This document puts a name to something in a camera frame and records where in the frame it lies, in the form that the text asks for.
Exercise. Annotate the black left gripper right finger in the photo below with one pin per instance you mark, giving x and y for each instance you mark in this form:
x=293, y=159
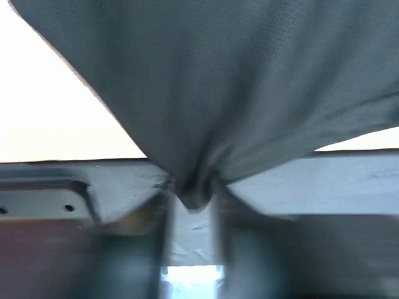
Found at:
x=305, y=256

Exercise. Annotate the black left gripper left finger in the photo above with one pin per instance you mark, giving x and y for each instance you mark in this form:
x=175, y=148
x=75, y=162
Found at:
x=54, y=245

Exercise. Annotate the black t shirt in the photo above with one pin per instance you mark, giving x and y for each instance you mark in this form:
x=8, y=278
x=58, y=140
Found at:
x=228, y=89

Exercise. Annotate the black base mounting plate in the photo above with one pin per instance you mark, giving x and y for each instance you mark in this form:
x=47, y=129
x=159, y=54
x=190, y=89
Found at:
x=362, y=185

